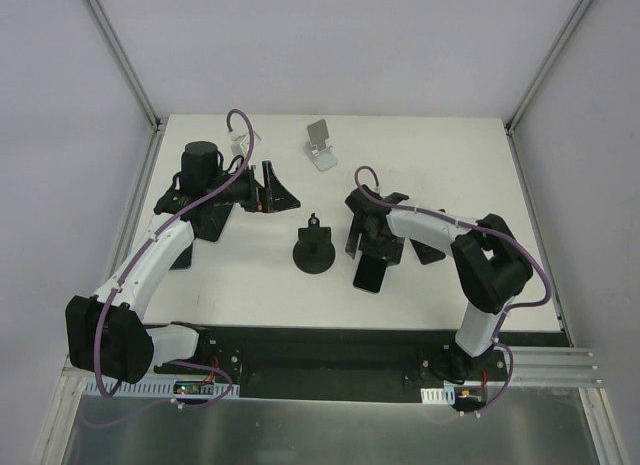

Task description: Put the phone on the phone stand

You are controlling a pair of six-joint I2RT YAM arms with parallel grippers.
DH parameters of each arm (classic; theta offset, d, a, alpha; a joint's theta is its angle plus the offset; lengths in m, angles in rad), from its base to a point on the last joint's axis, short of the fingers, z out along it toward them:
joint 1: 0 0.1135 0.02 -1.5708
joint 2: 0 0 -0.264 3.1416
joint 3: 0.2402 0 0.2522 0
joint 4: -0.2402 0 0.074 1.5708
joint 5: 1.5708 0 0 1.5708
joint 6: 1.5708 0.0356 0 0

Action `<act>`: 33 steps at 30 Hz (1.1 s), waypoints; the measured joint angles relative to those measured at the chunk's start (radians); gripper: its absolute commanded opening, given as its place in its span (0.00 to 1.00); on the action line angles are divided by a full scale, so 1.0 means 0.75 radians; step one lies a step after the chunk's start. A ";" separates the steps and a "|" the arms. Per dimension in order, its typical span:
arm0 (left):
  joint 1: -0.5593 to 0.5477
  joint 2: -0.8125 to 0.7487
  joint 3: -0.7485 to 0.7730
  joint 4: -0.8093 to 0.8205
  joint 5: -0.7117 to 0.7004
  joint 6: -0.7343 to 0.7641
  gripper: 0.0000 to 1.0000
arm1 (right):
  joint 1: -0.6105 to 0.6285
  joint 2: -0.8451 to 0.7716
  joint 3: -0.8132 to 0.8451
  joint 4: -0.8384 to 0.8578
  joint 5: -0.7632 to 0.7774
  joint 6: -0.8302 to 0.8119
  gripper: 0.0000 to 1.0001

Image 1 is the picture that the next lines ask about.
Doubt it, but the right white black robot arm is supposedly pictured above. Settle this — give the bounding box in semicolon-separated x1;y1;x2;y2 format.
345;187;533;380

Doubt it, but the black round phone stand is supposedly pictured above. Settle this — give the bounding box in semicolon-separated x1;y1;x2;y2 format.
292;213;336;275

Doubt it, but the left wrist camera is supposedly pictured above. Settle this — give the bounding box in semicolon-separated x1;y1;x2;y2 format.
228;131;261;158

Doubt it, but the white cable duct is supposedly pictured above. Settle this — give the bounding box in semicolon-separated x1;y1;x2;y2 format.
114;379;240;401
420;387;455;406

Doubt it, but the black folding phone stand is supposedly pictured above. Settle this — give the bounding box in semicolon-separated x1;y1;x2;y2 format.
407;210;451;265

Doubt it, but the right white cable duct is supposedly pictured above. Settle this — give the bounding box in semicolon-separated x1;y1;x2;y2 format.
420;387;455;406

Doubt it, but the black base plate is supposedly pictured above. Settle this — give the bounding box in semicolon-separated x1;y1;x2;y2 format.
139;324;574;403

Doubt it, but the left aluminium frame post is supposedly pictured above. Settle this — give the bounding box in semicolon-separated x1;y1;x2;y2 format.
82;0;161;132

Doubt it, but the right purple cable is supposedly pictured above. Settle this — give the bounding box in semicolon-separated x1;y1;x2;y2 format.
354;165;553;419

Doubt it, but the purple cable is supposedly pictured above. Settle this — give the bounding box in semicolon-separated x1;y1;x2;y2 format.
93;108;257;409
354;165;553;419

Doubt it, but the right aluminium frame post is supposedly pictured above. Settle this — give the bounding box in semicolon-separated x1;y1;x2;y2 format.
503;0;604;136

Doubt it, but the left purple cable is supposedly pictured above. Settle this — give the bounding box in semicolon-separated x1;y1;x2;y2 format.
93;108;257;409

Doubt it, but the aluminium frame post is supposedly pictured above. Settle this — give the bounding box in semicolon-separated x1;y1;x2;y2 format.
503;0;604;136
82;0;161;132

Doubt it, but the dark blue phone left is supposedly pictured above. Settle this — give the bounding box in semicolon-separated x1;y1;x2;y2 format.
170;245;193;271

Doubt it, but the black stand left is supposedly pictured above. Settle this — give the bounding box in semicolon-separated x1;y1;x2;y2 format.
191;204;233;243

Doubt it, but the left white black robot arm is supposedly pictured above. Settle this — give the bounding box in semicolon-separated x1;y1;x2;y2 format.
65;141;300;384

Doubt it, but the left white cable duct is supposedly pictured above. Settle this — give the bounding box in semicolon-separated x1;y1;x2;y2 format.
114;379;240;401

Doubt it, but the silver phone stand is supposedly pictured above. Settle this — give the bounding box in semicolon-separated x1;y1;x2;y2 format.
303;119;338;172

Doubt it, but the aluminium rail right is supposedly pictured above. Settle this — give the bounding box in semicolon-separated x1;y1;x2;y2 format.
511;347;604;388

